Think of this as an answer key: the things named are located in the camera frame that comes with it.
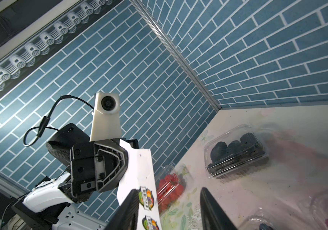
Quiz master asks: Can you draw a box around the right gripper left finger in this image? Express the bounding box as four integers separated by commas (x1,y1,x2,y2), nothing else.
104,189,140,230

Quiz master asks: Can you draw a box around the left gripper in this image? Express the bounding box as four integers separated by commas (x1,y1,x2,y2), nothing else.
58,139,128,203

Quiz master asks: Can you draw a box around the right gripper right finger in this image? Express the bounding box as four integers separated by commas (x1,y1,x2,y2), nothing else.
200,187,237,230

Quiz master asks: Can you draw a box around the white sticker sheet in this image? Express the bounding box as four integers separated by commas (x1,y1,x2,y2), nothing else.
117,140,162,230

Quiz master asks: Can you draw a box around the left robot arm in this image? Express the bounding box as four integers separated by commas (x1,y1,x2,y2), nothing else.
12,123,128,230

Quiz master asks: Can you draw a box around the clear box of dark grapes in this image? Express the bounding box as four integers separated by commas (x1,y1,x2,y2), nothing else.
238,214,283,230

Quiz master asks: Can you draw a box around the clear box of red berries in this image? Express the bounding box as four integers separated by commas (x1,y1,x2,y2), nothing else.
155,163,193,214

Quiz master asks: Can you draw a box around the clear box of blackberries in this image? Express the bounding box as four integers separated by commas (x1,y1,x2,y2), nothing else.
204,124,269,182

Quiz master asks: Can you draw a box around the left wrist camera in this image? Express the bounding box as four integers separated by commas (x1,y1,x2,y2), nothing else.
90,92,122,141

